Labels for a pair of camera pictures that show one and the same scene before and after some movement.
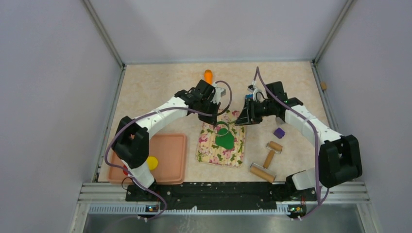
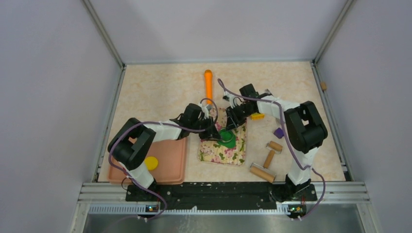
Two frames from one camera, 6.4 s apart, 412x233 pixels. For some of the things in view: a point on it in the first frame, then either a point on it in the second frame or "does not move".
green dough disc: (224, 139) does not move
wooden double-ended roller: (263, 172) does not move
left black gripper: (212, 120) → (213, 134)
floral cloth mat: (208, 150) does not move
